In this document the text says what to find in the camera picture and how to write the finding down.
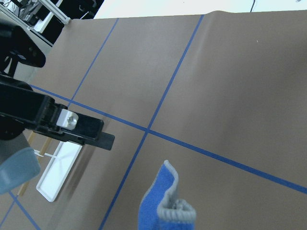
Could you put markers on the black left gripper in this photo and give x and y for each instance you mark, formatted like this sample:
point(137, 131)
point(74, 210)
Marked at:
point(22, 108)

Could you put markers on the blue towel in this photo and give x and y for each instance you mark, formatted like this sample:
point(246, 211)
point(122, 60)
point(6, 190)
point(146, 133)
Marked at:
point(161, 209)

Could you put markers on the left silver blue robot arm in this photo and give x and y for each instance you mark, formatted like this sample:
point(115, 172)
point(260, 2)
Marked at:
point(18, 163)

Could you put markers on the white towel rack with wooden bars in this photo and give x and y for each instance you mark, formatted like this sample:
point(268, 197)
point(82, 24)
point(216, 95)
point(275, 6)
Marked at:
point(58, 168)

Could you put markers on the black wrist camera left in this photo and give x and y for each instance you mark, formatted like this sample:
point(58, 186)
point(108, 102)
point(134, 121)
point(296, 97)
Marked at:
point(17, 47)

